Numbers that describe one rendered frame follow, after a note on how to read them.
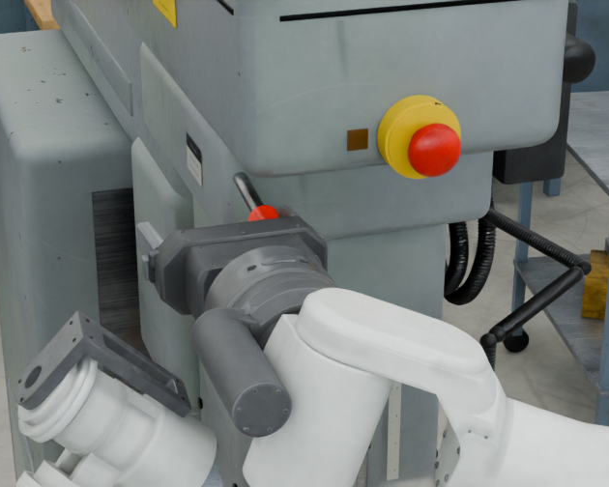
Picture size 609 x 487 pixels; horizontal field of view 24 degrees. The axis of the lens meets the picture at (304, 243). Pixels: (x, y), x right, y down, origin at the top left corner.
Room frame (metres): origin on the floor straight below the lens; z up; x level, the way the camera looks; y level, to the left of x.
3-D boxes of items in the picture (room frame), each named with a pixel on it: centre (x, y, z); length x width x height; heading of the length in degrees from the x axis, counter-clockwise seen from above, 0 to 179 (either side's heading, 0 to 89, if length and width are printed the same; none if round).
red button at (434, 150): (0.96, -0.09, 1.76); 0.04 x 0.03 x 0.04; 108
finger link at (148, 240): (0.91, 0.11, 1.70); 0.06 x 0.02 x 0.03; 18
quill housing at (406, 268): (1.20, -0.01, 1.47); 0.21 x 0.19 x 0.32; 108
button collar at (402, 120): (0.98, -0.08, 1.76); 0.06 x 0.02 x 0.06; 108
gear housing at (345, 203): (1.24, 0.00, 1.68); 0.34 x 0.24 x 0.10; 18
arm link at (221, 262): (0.84, 0.03, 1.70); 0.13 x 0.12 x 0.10; 108
